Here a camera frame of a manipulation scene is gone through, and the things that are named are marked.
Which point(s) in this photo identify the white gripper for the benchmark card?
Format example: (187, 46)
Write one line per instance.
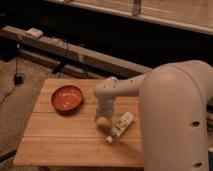
(105, 108)

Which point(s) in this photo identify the small white plastic bottle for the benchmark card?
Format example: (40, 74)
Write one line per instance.
(120, 127)

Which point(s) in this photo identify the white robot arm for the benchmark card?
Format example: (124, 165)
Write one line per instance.
(172, 113)

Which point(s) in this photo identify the orange ceramic bowl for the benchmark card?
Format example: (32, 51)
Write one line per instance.
(67, 99)

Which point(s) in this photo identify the wooden board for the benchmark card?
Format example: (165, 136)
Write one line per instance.
(51, 139)

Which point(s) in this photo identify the small white box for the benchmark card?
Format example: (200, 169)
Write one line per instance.
(35, 33)

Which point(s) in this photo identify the long wooden beam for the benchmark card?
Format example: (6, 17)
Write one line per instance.
(92, 58)

